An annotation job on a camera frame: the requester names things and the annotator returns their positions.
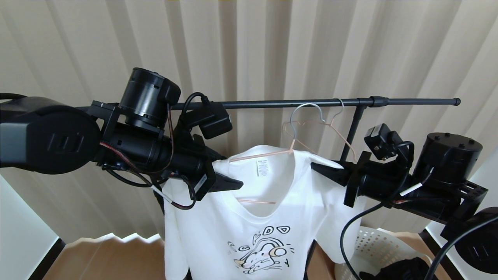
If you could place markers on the beige curtain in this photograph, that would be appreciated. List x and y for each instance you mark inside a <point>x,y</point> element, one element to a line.
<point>272,46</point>

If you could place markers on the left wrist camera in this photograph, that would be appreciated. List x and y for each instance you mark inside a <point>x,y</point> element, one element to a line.
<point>214,122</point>

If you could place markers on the black clothes rack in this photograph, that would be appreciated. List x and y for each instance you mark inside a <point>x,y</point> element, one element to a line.
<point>272,104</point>

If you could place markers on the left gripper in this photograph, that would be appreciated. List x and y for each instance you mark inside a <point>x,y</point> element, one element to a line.
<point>183,163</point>

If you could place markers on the white garment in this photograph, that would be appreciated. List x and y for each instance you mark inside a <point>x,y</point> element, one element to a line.
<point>233,217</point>

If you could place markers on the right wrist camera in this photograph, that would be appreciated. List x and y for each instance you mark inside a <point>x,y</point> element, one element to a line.
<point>379,142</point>

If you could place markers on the white laundry basket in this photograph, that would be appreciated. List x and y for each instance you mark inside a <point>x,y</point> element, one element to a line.
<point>381,245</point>

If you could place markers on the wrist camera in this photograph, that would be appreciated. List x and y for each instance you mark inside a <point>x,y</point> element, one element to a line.
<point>214,122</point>
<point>379,142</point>

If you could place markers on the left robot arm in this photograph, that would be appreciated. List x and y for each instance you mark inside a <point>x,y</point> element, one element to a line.
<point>50,136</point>

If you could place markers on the black garment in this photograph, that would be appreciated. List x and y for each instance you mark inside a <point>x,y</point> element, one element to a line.
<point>404,270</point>

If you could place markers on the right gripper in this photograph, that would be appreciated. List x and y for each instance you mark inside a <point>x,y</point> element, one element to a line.
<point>381,181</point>

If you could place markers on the pink clothes hanger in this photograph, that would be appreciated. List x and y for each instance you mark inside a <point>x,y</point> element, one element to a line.
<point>260,154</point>
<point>340,136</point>

